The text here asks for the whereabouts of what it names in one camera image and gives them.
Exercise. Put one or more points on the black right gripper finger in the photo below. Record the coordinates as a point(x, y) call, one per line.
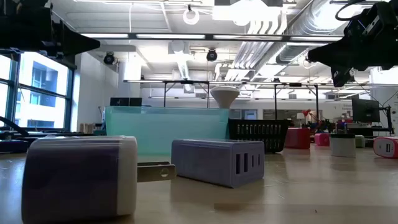
point(332, 59)

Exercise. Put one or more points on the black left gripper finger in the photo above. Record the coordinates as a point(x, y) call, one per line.
point(74, 40)

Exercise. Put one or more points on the pink wall charger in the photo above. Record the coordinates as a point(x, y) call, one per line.
point(321, 140)

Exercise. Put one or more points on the red multi-port charger block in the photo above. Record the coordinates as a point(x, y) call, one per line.
point(297, 138)

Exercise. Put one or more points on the green white USB charger cube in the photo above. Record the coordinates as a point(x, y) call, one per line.
point(360, 141)

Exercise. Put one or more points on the white black USB charger cube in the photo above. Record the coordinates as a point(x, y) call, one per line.
point(342, 147)

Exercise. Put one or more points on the pink white USB charger cube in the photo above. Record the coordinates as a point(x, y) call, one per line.
point(385, 147)

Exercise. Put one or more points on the teal translucent plastic bin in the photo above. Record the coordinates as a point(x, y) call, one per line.
point(161, 127)

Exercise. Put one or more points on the red desk lamp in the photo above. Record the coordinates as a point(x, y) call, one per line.
point(306, 112)

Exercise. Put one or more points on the black computer monitor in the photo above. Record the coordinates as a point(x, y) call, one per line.
point(365, 110)

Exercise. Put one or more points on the large window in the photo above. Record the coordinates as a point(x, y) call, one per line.
point(40, 93)

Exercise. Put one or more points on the small black monitor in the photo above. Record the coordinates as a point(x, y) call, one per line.
point(136, 101)
point(119, 101)

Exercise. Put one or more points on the long ceiling light strip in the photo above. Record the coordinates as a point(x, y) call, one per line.
point(171, 36)

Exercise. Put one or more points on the black slotted plastic basket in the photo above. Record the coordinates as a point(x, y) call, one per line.
point(258, 133)

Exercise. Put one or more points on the white bulb table lamp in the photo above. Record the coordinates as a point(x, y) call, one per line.
point(224, 95)

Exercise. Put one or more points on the purple white USB charger cube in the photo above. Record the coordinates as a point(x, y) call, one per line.
point(71, 177)

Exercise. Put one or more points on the lavender multi-port charger block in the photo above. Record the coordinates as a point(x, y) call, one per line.
point(202, 161)

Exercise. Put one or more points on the black ceiling camera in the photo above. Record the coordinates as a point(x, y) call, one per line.
point(109, 58)
point(211, 55)

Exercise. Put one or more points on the black metal frame stand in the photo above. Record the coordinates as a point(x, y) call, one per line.
point(164, 93)
point(275, 102)

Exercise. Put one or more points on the black aluminium table frame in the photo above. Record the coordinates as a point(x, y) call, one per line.
point(56, 133)

